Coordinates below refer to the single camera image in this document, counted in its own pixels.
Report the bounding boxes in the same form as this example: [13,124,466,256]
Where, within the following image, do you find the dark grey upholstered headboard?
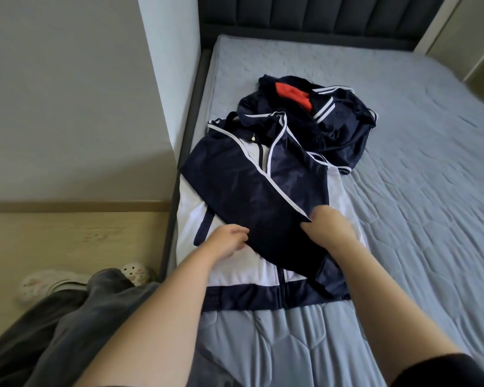
[197,0,451,52]

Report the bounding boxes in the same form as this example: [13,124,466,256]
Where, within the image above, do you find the red and navy sports jacket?
[236,74,379,176]

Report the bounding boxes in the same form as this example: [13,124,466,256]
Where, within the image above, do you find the person's right forearm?
[332,238,469,384]

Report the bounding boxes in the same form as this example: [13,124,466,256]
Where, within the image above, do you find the grey quilted bed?
[157,34,484,387]

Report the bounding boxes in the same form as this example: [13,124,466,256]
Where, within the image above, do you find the white and navy garment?
[175,111,371,313]

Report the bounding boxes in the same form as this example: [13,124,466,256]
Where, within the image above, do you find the person's left forearm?
[74,246,227,387]

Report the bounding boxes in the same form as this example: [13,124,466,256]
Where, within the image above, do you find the person's right hand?
[300,205,360,255]

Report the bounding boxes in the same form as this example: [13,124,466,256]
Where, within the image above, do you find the person's left hand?
[197,224,251,263]

